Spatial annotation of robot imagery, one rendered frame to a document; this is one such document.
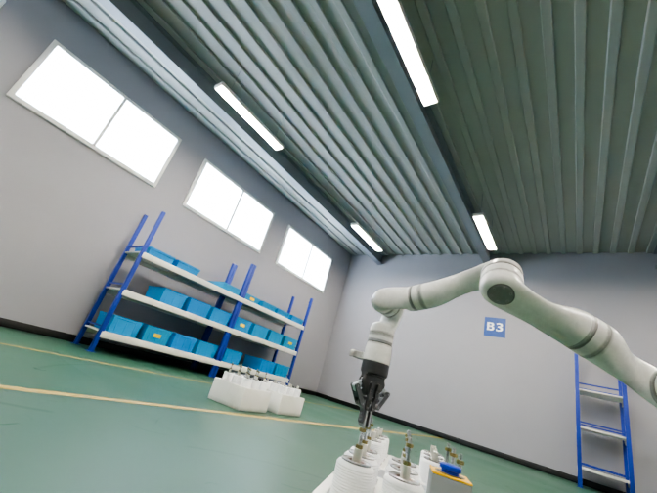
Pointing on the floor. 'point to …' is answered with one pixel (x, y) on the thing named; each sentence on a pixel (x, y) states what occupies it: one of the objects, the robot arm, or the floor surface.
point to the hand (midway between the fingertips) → (365, 418)
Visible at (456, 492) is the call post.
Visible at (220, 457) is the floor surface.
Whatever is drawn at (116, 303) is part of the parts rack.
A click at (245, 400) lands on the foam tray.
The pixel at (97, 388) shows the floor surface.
